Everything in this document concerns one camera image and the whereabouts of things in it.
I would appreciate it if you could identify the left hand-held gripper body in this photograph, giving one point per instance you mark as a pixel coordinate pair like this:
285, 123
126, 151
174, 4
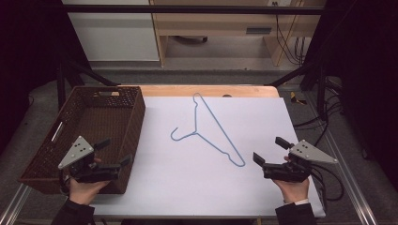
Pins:
76, 152

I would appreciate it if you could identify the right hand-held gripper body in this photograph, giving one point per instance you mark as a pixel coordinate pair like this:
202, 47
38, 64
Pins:
308, 153

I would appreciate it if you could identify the brown woven basket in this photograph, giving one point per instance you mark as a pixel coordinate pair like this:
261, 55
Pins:
94, 122

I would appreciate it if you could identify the person's right hand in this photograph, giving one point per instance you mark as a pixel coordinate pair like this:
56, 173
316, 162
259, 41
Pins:
294, 190

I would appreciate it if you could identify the person's left hand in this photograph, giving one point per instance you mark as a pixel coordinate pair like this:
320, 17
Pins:
83, 191

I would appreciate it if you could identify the yellow and black tool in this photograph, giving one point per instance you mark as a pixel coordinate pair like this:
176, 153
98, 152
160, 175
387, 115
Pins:
295, 99

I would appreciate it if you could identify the black metal stand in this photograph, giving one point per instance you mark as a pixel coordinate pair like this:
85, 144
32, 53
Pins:
62, 84
320, 87

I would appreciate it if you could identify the white table sheet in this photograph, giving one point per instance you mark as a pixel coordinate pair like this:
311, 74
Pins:
187, 187

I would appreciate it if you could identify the dark curtain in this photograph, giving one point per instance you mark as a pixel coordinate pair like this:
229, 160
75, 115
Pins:
366, 78
25, 56

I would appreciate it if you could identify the white cabinet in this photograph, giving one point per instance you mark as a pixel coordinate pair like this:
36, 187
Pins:
115, 37

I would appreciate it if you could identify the light wooden desk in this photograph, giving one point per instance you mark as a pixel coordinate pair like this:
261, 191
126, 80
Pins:
219, 23

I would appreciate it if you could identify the aluminium rail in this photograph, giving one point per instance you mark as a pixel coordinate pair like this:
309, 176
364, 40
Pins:
347, 168
14, 204

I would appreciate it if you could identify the black horizontal frame bar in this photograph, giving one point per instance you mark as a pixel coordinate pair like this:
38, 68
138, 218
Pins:
187, 9

